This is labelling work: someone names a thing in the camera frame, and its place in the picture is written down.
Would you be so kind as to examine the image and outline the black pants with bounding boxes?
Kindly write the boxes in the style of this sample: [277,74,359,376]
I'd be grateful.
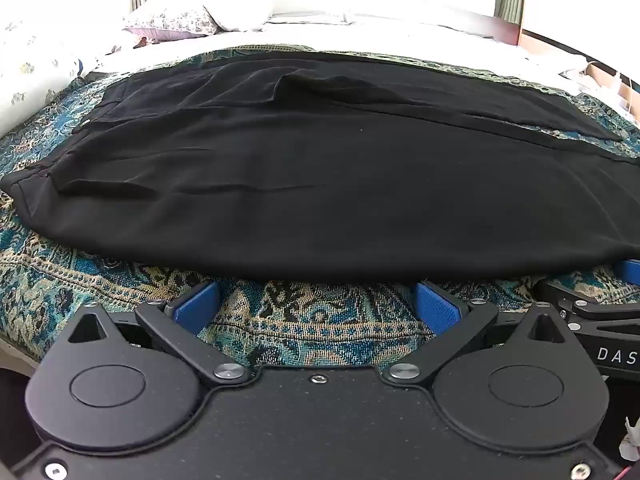
[0,50,640,284]

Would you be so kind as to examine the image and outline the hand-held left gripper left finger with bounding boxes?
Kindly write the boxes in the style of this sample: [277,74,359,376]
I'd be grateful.
[65,281,252,387]

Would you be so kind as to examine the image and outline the white crumpled cloth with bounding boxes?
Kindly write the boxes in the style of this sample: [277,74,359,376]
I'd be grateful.
[559,54,640,127]

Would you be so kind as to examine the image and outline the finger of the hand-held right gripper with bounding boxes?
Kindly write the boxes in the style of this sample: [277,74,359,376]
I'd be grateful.
[532,259,640,330]

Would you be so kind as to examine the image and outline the floral pillow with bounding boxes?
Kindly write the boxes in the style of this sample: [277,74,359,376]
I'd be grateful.
[122,4,222,44]

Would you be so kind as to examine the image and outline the white pillow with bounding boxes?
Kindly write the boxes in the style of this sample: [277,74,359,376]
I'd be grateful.
[204,0,277,32]

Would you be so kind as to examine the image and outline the white bed sheet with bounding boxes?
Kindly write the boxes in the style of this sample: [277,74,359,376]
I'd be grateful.
[80,9,601,97]

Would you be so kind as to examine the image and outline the floral quilt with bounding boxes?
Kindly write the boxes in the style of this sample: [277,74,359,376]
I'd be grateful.
[0,19,97,134]

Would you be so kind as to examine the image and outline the teal patterned blanket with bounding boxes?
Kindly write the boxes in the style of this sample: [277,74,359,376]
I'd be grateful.
[0,45,640,367]

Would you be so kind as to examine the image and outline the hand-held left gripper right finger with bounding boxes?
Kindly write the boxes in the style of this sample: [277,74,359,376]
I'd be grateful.
[384,281,577,387]

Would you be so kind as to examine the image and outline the dark wooden bed frame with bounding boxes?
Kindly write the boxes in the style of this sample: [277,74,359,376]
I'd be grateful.
[439,12,524,47]

